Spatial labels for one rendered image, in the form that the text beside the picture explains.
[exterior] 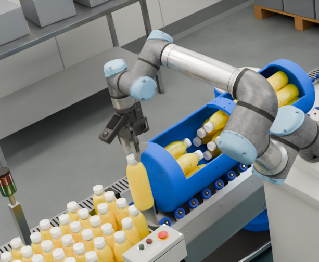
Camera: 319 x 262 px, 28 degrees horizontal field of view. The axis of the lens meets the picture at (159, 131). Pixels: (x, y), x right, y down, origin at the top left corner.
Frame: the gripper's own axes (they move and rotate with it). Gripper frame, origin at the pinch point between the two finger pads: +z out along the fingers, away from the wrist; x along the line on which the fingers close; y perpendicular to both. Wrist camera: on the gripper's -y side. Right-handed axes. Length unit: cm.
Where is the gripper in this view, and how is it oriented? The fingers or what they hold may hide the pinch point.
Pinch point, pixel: (132, 158)
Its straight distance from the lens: 221.6
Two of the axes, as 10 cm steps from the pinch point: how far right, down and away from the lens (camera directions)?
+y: 7.3, -4.6, 5.0
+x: -6.6, -2.7, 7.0
